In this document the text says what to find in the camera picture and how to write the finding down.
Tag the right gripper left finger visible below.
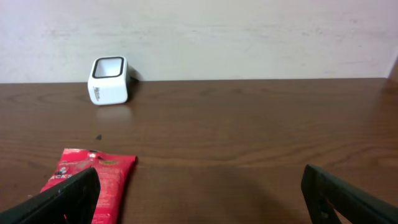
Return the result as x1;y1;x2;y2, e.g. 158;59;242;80
1;167;101;224

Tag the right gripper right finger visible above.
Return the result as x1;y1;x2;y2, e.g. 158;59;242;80
301;164;397;224

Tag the white barcode scanner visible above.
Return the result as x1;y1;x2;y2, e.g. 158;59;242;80
87;56;129;106

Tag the large red snack bag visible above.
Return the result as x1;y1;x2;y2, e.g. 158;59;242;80
41;148;137;224

